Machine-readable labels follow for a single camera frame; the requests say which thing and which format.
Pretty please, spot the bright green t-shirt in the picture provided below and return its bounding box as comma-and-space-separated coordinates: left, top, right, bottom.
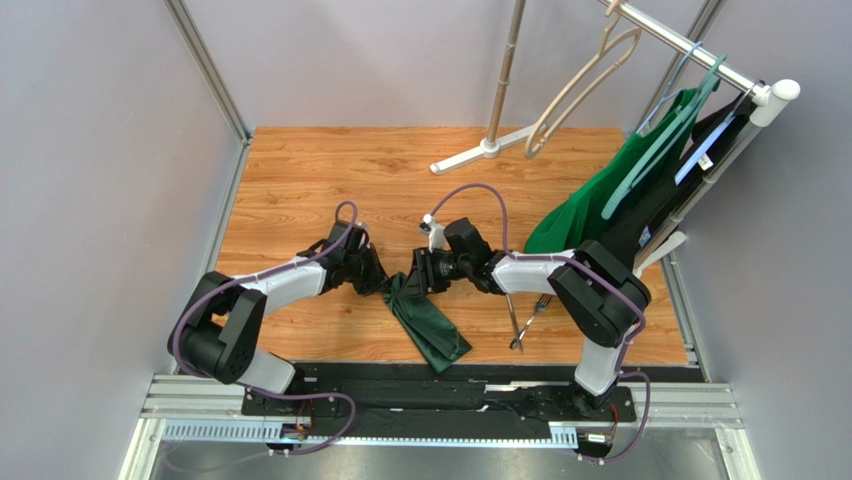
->
523, 88, 698, 254

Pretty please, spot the black garment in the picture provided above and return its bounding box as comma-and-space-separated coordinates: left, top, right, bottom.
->
600, 100, 756, 267

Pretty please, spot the metal rack upright pole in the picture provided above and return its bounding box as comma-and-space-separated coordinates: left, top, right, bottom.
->
485, 0, 527, 142

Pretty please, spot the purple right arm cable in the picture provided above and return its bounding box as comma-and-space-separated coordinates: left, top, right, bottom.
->
429, 183, 654, 465

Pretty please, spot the silver fork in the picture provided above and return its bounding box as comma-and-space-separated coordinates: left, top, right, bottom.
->
509, 294, 553, 349

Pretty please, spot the dark green cloth napkin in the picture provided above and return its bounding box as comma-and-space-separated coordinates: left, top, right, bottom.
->
381, 272, 473, 374

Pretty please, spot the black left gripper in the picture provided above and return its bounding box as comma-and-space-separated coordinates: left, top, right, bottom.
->
344, 243, 397, 297

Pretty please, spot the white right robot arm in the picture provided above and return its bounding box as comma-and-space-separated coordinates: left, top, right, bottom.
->
401, 214, 651, 397

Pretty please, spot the blue clothes hanger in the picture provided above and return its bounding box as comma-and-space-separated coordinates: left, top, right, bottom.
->
635, 40, 703, 135

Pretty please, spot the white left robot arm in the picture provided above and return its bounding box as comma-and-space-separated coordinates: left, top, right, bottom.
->
167, 221, 389, 394

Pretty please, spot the metal clothes rack rail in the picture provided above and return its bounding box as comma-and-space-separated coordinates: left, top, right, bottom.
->
600, 1, 801, 128

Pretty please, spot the beige clothes hanger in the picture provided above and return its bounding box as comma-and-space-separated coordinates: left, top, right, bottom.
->
523, 1, 643, 160

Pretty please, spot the teal clothes hanger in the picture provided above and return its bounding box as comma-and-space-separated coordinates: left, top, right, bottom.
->
601, 54, 727, 220

